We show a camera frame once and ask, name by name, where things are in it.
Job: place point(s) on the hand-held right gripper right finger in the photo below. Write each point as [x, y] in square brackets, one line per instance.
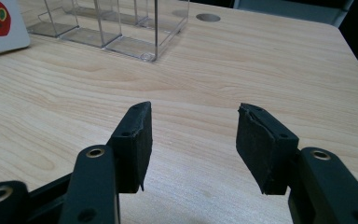
[267, 149]

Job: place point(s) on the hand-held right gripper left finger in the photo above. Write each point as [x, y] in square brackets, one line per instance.
[135, 146]

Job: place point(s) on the clear acrylic divided organizer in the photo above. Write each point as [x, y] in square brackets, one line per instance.
[127, 46]

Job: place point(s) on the white picture book with caterpillar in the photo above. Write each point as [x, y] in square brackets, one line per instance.
[0, 28]

